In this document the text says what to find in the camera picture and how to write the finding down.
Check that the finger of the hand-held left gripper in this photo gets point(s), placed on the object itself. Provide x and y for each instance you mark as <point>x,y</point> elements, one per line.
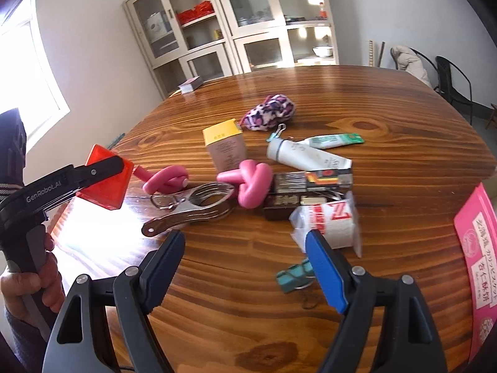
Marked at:
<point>103,167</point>

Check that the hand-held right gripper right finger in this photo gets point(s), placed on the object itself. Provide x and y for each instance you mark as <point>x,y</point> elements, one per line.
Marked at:
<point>326,272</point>

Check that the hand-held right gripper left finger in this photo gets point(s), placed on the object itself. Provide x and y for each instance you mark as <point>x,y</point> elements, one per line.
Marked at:
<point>165,272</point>

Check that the orange box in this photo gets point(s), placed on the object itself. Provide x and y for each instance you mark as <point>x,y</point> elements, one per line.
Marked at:
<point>112,186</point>

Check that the teal binder clip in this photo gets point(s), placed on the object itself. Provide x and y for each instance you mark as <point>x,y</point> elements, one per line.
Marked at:
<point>293,278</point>
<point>273,136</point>

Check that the white gauze roll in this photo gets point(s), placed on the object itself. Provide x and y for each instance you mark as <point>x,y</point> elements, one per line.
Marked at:
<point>330,221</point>

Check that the pink knotted foam tube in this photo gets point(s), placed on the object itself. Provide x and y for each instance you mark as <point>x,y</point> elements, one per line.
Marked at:
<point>252,182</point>
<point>167,180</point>

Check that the large metal clamp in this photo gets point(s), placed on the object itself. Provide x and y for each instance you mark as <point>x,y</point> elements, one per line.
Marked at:
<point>194,209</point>

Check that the brown perfume bottle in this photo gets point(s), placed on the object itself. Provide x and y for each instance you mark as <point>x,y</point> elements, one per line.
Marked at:
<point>281,208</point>

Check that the dark snack packet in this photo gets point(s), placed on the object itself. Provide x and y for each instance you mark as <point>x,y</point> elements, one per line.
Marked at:
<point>310,180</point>

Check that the white cream tube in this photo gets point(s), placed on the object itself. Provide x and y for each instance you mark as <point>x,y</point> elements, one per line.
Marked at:
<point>306,155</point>

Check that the yellow-topped brown box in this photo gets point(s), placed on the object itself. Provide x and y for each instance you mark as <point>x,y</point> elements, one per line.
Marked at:
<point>227,149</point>

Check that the green white toothpaste tube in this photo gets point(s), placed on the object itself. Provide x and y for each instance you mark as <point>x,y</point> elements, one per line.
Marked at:
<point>334,141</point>

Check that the pink tin container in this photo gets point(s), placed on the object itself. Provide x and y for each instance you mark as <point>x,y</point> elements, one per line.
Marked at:
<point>479,248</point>

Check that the leopard print plush toy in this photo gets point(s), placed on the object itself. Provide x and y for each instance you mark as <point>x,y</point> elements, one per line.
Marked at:
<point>271,110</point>

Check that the person's left forearm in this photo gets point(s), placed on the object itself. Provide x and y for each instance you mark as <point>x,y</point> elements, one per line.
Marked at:
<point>17,340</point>

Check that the person's left hand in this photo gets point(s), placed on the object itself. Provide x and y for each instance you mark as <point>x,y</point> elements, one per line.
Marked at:
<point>15,285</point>

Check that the person's dark jacket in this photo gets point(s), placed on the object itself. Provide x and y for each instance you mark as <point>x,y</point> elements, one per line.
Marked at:
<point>13,143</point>

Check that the small book on table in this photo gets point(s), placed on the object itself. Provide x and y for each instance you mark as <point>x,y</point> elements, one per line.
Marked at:
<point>190,84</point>

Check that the large bright window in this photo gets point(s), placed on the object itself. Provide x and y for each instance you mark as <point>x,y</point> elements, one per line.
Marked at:
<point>23,66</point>

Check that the white printed box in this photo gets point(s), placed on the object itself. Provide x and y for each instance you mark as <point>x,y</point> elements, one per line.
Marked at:
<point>157,27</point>

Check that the small yellow box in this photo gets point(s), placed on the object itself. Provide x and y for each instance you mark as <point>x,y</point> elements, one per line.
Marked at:
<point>219,34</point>

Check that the red packets pile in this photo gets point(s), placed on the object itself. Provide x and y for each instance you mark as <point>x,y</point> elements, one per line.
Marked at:
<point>196,12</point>

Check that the white bowl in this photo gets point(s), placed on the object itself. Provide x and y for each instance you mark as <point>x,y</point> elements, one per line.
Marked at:
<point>323,51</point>

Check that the beaded wooden stick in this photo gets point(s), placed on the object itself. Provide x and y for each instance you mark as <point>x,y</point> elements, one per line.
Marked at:
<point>371,53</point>

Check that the beige puffer jacket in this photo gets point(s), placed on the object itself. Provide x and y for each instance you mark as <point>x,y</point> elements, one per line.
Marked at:
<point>407,64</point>

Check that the dark stick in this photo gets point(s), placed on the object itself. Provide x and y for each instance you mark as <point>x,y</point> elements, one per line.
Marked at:
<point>381,53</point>

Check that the small wooden bench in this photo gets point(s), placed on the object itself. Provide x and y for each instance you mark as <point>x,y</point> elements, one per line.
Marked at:
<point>493,118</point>

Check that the black metal chair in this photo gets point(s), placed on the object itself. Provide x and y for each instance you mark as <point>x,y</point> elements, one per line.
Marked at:
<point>425,59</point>
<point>444,72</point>

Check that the orange bottle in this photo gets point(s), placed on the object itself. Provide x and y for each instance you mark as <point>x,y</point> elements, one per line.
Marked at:
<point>322,11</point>

